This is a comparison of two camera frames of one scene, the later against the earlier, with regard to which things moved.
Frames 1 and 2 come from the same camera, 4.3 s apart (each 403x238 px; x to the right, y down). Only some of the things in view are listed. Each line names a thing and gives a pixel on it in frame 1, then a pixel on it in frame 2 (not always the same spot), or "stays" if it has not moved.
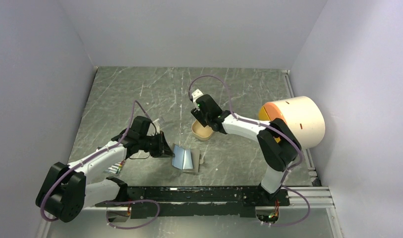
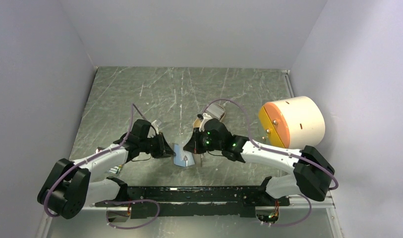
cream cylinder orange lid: [304, 116] stays
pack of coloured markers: [115, 168] stays
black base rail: [153, 202] stays
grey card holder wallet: [195, 157] -> [182, 157]
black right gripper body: [201, 118] -> [205, 143]
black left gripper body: [152, 144] stays
